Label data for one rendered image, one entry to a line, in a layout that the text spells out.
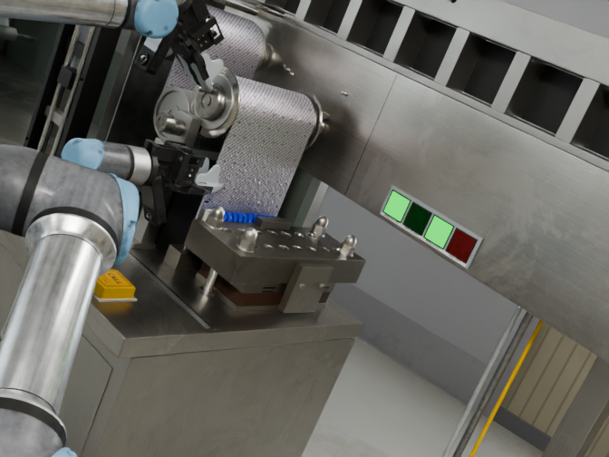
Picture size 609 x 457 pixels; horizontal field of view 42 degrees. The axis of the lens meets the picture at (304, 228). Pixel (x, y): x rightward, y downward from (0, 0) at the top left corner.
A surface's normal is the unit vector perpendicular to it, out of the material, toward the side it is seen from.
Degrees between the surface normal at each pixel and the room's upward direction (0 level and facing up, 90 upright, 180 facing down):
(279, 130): 90
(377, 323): 90
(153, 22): 90
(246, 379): 90
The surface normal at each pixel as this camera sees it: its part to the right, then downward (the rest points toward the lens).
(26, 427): 0.64, -0.57
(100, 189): 0.45, -0.64
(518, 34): -0.65, -0.05
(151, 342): 0.66, 0.46
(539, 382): -0.48, 0.06
